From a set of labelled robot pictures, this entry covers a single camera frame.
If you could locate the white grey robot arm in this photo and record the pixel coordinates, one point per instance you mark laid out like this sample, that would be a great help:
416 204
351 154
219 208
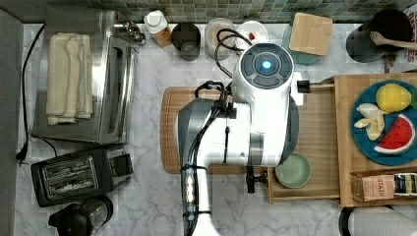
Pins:
254 122

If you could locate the wooden drawer cabinet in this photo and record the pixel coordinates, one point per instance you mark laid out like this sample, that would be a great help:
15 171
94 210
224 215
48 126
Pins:
350 158

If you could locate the bamboo cutting board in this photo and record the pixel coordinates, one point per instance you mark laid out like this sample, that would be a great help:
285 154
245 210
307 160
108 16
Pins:
174 99

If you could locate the clear plastic lidded container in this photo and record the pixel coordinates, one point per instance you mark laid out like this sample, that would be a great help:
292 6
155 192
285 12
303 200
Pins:
211 30

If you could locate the dark glass jar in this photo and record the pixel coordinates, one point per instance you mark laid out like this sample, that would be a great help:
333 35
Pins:
186 38

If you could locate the green ceramic bowl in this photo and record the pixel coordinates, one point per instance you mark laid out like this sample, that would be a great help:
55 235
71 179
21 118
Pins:
294 172

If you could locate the white capped bottle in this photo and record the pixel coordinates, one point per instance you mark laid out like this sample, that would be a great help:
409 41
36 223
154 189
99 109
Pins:
158 28

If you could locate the teal canister with wooden lid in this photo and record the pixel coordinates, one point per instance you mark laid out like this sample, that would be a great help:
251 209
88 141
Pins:
307 38

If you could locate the stainless steel toaster oven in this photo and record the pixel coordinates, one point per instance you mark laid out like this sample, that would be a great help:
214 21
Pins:
114 43

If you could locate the folded beige towel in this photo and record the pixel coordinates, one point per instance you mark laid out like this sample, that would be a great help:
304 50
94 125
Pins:
69 78

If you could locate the black two-slot toaster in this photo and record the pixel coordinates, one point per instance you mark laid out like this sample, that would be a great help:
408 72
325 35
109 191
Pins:
80 175

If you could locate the toy peeled banana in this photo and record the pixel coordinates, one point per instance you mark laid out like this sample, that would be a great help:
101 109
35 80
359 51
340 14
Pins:
373 120

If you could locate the brown tea box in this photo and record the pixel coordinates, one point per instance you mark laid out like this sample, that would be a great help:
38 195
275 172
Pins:
372 188

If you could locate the blue plate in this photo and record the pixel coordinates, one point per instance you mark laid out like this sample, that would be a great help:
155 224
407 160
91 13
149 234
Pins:
360 137

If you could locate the yellow toy lemon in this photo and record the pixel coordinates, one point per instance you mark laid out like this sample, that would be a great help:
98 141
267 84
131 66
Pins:
393 98

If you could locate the wooden spoon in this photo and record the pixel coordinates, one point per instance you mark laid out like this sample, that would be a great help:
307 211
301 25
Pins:
381 40

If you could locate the toy watermelon slice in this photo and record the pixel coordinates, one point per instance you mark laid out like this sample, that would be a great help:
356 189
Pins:
399 138

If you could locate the paper towel roll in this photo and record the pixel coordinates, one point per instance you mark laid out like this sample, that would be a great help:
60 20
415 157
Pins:
375 221

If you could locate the dark green tea box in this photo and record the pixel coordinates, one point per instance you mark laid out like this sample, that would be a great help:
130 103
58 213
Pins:
405 184

